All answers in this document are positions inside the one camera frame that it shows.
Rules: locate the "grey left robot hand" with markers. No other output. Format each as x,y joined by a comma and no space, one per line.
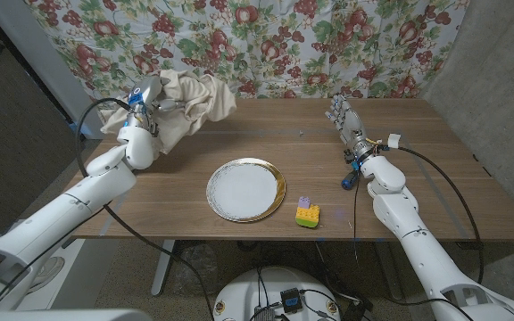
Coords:
143,100

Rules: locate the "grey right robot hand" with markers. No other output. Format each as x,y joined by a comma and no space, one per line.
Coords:
350,125

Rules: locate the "beige jacket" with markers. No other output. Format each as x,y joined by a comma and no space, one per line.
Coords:
194,102

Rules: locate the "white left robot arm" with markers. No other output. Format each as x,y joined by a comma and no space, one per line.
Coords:
83,200

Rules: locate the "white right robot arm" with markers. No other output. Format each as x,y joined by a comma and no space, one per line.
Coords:
400,214

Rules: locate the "gold-rimmed paper plate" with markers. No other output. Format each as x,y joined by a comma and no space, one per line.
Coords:
246,189

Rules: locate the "purple orange green toy bricks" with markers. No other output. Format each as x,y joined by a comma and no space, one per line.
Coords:
307,215

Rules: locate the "floral fruit print backdrop cloth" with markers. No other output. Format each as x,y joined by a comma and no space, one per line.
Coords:
284,44

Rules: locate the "dark table leg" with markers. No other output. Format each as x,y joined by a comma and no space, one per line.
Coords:
388,272

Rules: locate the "white table leg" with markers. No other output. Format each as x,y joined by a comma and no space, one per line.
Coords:
163,267

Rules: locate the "black device on torso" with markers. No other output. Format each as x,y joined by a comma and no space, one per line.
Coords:
291,300

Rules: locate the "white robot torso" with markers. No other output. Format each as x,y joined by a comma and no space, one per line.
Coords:
243,294

